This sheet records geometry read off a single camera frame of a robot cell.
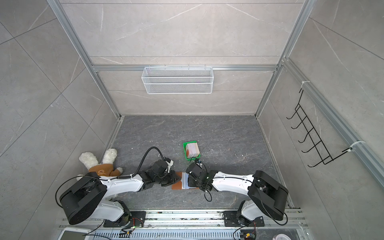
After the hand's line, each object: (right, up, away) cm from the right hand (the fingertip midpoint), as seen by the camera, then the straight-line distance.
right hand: (189, 179), depth 85 cm
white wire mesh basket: (-9, +63, +15) cm, 65 cm away
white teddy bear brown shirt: (-57, +11, -2) cm, 58 cm away
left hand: (-4, +2, -1) cm, 5 cm away
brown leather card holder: (-4, -2, -1) cm, 4 cm away
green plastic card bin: (-4, +18, +12) cm, 22 cm away
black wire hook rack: (+55, +19, -27) cm, 64 cm away
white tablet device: (-51, -18, -19) cm, 57 cm away
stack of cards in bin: (+1, +16, +10) cm, 19 cm away
